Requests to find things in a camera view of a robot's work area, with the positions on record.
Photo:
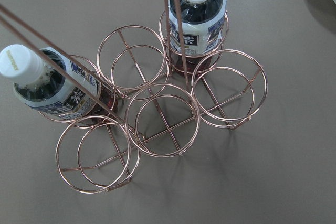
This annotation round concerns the rear tea bottle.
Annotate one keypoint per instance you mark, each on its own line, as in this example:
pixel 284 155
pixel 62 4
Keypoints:
pixel 202 24

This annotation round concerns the tea bottle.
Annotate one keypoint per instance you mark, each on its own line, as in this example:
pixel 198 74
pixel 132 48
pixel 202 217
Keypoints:
pixel 202 24
pixel 38 85

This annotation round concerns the front tea bottle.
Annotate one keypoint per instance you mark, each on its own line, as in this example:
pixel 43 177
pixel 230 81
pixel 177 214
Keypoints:
pixel 38 85

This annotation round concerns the copper wire bottle rack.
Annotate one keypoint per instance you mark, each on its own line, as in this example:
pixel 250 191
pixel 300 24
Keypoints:
pixel 160 104

